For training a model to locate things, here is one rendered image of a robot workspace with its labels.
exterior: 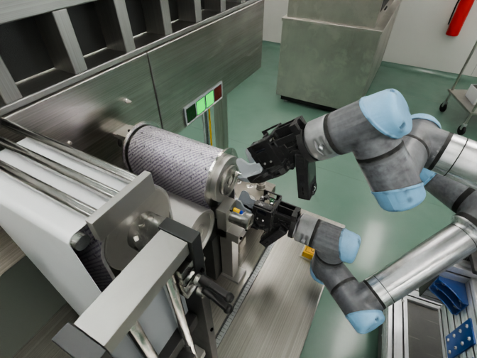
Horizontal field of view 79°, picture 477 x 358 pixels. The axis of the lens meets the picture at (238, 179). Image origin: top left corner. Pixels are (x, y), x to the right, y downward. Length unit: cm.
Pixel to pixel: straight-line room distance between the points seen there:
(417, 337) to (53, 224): 166
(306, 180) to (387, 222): 192
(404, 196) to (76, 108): 68
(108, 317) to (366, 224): 220
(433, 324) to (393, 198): 140
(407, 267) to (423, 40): 449
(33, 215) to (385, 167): 49
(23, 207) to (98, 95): 40
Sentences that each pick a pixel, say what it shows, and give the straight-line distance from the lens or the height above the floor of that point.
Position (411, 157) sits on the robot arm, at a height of 143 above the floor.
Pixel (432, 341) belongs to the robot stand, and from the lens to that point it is 184.
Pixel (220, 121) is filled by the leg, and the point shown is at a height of 85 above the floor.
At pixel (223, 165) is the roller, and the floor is 131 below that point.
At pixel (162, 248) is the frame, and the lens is 35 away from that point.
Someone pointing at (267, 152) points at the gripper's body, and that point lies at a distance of 56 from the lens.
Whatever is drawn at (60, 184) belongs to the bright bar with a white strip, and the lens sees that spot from 48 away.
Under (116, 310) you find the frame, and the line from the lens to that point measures 32.
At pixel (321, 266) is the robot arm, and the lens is 82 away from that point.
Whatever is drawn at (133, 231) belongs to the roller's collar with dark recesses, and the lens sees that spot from 48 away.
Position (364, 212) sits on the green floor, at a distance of 248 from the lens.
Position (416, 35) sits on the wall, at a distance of 509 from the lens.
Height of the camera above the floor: 172
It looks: 43 degrees down
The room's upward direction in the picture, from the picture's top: straight up
